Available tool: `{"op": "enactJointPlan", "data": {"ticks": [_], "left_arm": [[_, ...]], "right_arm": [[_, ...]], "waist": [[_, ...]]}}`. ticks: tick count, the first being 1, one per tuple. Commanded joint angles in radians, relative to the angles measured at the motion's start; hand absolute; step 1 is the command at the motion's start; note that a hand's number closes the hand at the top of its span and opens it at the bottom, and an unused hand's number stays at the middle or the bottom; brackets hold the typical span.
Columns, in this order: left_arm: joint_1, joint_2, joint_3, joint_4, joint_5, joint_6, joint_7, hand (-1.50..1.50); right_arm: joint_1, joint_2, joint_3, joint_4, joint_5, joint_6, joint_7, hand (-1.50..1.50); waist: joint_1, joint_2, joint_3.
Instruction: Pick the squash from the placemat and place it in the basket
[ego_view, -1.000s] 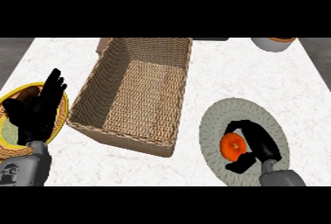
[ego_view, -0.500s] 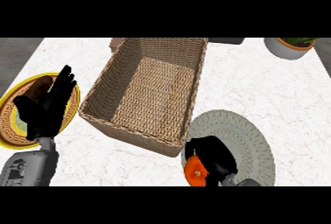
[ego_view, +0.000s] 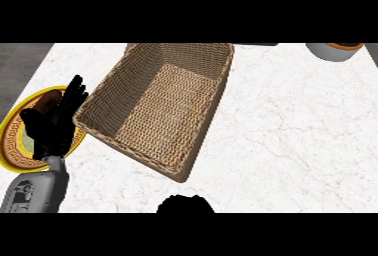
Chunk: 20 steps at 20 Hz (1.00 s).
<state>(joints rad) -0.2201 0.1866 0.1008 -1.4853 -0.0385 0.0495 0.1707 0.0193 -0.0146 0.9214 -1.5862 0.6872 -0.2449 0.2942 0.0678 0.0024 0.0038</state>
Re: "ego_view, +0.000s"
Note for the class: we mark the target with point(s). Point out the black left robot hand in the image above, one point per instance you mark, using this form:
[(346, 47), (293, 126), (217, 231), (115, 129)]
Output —
[(53, 123)]

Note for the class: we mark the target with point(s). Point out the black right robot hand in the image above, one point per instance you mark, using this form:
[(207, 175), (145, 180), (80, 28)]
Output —
[(185, 205)]

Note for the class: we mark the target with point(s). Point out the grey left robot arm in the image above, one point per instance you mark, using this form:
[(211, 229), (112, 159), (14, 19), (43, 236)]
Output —
[(36, 191)]

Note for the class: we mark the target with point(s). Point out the pale green squash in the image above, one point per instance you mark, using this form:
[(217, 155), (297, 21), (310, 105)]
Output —
[(27, 141)]

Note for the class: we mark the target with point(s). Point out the round yellow-rimmed brown placemat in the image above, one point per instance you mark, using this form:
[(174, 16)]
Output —
[(15, 143)]

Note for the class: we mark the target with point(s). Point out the brown wicker basket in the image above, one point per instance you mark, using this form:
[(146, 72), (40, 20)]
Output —
[(164, 106)]

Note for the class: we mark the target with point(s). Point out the grey pot with orange rim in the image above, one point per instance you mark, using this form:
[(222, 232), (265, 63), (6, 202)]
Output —
[(335, 50)]

